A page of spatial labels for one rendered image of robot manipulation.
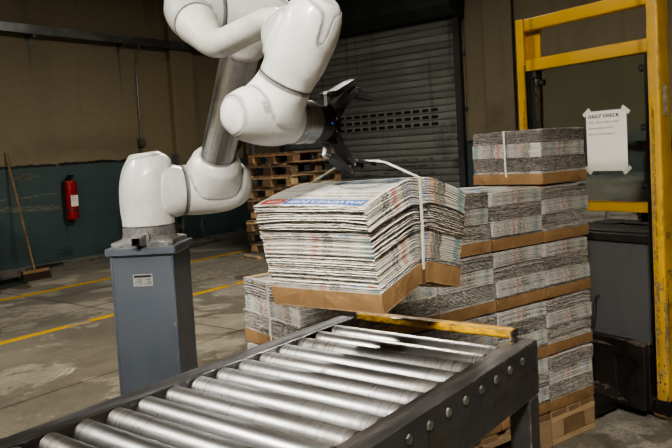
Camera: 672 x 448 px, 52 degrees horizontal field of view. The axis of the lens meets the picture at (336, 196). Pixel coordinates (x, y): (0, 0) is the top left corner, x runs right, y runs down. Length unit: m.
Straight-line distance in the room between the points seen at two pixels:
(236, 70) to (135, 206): 0.51
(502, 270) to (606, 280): 0.97
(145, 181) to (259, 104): 0.90
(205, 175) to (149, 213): 0.19
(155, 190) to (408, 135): 8.20
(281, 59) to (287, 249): 0.43
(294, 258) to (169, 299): 0.70
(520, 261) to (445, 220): 1.26
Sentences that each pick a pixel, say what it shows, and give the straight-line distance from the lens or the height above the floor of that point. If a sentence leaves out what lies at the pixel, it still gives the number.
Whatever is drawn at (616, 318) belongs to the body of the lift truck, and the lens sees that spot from 3.60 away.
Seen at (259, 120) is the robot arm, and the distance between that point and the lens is 1.21.
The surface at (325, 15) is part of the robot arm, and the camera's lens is 1.20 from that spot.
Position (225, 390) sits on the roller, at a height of 0.79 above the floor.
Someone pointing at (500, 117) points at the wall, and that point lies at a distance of 9.38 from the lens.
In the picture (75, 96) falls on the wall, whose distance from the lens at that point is 9.40.
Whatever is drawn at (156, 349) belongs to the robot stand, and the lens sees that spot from 2.11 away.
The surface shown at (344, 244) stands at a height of 1.06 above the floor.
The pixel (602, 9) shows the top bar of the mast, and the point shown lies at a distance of 3.39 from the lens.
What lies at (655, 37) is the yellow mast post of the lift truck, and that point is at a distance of 3.22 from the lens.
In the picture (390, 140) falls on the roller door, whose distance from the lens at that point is 10.24.
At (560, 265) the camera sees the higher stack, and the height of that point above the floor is 0.73.
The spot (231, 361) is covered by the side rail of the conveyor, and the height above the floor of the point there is 0.80.
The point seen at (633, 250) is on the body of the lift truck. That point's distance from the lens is 3.48.
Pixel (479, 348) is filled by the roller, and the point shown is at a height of 0.80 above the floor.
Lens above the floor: 1.23
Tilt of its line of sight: 3 degrees down
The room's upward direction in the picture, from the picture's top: 3 degrees counter-clockwise
